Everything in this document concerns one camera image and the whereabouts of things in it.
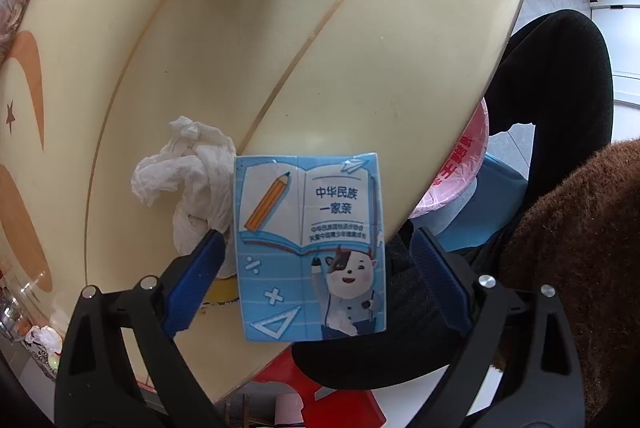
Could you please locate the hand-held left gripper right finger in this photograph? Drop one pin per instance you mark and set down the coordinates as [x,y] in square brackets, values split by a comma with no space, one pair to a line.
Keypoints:
[435,273]

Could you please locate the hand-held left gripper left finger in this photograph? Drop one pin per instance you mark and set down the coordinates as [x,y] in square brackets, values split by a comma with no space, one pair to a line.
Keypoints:
[195,278]

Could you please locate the bin with pink bag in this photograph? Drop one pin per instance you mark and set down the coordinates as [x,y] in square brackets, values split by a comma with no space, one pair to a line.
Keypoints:
[460,167]

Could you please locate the blue milk carton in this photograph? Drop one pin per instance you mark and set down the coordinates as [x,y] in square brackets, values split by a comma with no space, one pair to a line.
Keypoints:
[310,233]

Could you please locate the yellow printed card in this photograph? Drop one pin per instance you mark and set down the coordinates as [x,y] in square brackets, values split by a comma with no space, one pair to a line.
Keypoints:
[222,292]

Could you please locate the white crumpled tissue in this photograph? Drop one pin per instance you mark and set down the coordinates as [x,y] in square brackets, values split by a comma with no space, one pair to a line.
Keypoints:
[195,167]

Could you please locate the red plastic stool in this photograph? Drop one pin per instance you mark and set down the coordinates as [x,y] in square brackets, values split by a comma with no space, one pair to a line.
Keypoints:
[350,408]

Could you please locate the brown fleece clothing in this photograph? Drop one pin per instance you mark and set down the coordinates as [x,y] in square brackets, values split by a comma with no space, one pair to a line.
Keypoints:
[590,233]

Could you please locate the white crumpled plastic bag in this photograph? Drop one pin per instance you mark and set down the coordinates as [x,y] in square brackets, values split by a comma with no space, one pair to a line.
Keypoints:
[45,339]

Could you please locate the green apple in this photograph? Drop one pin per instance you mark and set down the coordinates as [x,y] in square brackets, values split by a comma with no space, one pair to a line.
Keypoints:
[53,361]

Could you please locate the beige coffee table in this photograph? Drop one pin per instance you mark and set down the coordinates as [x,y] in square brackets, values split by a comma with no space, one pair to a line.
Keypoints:
[350,82]

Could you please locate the glass jar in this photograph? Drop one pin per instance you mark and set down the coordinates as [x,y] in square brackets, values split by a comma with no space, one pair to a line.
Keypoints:
[20,303]

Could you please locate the person in black trousers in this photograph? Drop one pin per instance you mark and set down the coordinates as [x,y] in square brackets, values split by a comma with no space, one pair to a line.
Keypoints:
[550,82]

